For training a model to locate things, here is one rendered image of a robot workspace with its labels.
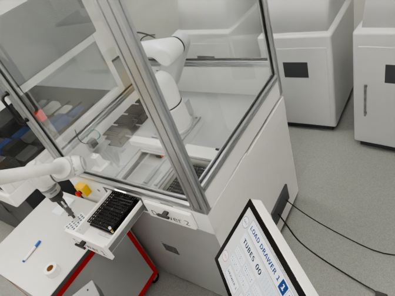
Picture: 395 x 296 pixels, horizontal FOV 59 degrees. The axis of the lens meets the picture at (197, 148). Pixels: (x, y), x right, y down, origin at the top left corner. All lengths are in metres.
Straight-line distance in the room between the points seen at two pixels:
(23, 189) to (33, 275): 0.64
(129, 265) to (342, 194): 1.58
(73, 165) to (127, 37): 0.87
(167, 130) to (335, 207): 1.72
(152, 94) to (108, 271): 1.29
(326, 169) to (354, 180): 0.23
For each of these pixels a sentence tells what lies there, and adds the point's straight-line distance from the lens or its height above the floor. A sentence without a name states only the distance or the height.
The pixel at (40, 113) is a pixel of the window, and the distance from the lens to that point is 1.88.
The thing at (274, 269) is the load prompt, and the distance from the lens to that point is 1.10.
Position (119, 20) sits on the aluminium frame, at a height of 1.84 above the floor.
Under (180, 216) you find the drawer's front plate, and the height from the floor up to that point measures 0.90.
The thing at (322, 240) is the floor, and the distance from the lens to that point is 2.53.
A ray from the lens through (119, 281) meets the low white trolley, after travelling 2.28.
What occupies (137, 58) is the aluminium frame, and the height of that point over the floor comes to 1.72.
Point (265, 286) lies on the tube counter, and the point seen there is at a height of 1.11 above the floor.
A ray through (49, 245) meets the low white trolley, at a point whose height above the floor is 0.76.
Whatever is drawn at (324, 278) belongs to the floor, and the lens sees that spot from 2.39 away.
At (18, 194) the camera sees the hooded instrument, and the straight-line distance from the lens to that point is 2.50.
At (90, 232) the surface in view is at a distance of 1.95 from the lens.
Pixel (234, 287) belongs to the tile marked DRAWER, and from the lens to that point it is 1.28.
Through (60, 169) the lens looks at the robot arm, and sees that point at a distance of 1.74.
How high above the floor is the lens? 2.11
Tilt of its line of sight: 38 degrees down
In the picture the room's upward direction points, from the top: 21 degrees counter-clockwise
